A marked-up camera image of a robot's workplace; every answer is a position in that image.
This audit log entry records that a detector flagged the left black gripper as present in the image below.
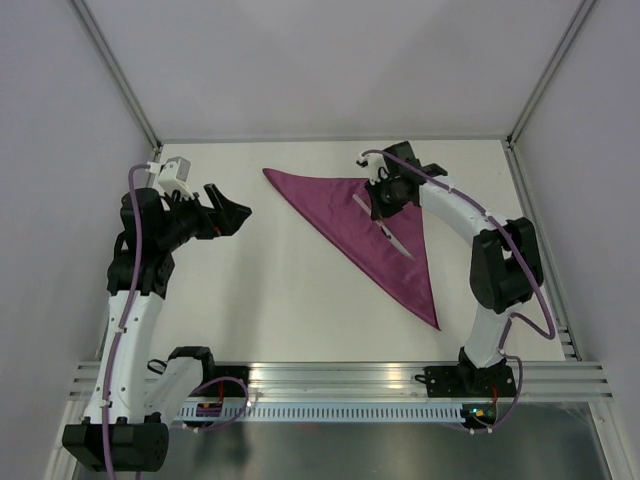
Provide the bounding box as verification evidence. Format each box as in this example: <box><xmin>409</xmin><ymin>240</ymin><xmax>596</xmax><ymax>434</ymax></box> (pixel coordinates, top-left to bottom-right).
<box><xmin>156</xmin><ymin>183</ymin><xmax>250</xmax><ymax>251</ymax></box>

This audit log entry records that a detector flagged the knife with pink handle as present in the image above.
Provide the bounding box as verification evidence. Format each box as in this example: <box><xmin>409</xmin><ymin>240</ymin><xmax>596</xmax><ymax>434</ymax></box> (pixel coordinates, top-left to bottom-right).
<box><xmin>352</xmin><ymin>194</ymin><xmax>414</xmax><ymax>260</ymax></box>

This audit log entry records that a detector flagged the purple cloth napkin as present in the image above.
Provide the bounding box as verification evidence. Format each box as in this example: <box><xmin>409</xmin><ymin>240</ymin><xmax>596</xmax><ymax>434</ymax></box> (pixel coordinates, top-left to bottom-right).
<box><xmin>263</xmin><ymin>168</ymin><xmax>440</xmax><ymax>330</ymax></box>

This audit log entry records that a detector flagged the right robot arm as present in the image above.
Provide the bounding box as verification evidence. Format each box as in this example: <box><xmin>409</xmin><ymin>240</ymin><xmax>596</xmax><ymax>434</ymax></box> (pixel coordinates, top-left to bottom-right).
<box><xmin>357</xmin><ymin>142</ymin><xmax>556</xmax><ymax>399</ymax></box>

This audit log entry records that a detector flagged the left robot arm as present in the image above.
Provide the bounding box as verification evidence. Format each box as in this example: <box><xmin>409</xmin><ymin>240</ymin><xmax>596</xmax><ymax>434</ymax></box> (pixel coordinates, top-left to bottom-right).
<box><xmin>62</xmin><ymin>184</ymin><xmax>252</xmax><ymax>478</ymax></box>

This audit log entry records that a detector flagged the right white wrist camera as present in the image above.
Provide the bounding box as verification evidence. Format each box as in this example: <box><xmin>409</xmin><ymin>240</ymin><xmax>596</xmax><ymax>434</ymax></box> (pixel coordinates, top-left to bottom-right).
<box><xmin>356</xmin><ymin>153</ymin><xmax>388</xmax><ymax>185</ymax></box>

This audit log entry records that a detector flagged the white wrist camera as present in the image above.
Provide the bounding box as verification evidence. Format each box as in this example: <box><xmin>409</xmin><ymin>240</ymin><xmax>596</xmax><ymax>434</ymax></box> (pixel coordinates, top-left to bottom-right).
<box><xmin>147</xmin><ymin>156</ymin><xmax>197</xmax><ymax>201</ymax></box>
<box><xmin>356</xmin><ymin>153</ymin><xmax>388</xmax><ymax>185</ymax></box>

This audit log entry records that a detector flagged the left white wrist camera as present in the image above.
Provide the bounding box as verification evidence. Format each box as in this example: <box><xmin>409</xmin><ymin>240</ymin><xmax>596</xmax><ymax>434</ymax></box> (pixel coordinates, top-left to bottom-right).
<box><xmin>147</xmin><ymin>156</ymin><xmax>197</xmax><ymax>201</ymax></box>

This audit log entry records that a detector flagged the aluminium front rail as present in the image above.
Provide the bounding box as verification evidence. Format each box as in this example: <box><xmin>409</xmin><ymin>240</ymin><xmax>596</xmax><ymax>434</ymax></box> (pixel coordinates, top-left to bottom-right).
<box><xmin>69</xmin><ymin>360</ymin><xmax>615</xmax><ymax>402</ymax></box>

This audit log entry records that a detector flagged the aluminium rail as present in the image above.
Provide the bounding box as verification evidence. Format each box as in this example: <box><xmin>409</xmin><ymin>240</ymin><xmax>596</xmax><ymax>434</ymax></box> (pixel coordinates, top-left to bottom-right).
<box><xmin>501</xmin><ymin>140</ymin><xmax>583</xmax><ymax>361</ymax></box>
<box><xmin>69</xmin><ymin>360</ymin><xmax>615</xmax><ymax>402</ymax></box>

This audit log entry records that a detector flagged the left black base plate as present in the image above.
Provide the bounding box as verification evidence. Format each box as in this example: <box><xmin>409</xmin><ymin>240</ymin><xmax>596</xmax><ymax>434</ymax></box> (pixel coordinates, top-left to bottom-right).
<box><xmin>200</xmin><ymin>364</ymin><xmax>250</xmax><ymax>401</ymax></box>

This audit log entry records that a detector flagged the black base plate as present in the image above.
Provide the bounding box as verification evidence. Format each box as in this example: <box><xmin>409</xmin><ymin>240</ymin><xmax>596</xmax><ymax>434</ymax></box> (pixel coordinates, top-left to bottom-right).
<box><xmin>413</xmin><ymin>364</ymin><xmax>517</xmax><ymax>399</ymax></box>
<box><xmin>200</xmin><ymin>364</ymin><xmax>250</xmax><ymax>401</ymax></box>

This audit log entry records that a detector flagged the right side aluminium rail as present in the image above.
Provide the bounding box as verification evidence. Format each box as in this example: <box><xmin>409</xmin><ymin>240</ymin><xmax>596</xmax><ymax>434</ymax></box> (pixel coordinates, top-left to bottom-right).
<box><xmin>501</xmin><ymin>140</ymin><xmax>583</xmax><ymax>361</ymax></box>

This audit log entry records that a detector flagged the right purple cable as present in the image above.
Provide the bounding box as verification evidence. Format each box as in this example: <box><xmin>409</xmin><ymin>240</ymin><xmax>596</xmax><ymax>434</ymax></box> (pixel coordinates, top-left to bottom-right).
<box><xmin>356</xmin><ymin>147</ymin><xmax>557</xmax><ymax>435</ymax></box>

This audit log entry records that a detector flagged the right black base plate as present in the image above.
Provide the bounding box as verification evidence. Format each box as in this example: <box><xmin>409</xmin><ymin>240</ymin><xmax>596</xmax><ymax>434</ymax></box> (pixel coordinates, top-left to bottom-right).
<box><xmin>413</xmin><ymin>364</ymin><xmax>517</xmax><ymax>399</ymax></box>

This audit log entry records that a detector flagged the white slotted cable duct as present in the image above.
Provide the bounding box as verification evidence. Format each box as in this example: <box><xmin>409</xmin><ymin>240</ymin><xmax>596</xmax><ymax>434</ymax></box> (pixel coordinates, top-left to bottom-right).
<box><xmin>174</xmin><ymin>401</ymin><xmax>464</xmax><ymax>425</ymax></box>

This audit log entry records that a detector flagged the left aluminium frame post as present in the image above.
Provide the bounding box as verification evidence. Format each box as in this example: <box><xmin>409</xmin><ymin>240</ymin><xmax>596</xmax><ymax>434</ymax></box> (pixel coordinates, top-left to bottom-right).
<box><xmin>67</xmin><ymin>0</ymin><xmax>162</xmax><ymax>154</ymax></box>

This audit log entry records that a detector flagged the aluminium frame post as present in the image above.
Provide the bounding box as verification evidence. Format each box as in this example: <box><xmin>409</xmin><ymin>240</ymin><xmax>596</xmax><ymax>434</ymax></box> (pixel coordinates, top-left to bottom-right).
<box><xmin>504</xmin><ymin>0</ymin><xmax>599</xmax><ymax>149</ymax></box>
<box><xmin>67</xmin><ymin>0</ymin><xmax>162</xmax><ymax>154</ymax></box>

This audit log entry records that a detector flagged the right aluminium frame post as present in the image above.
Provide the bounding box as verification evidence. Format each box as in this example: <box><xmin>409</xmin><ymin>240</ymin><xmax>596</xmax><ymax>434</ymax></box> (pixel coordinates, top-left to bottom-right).
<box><xmin>504</xmin><ymin>0</ymin><xmax>599</xmax><ymax>149</ymax></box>

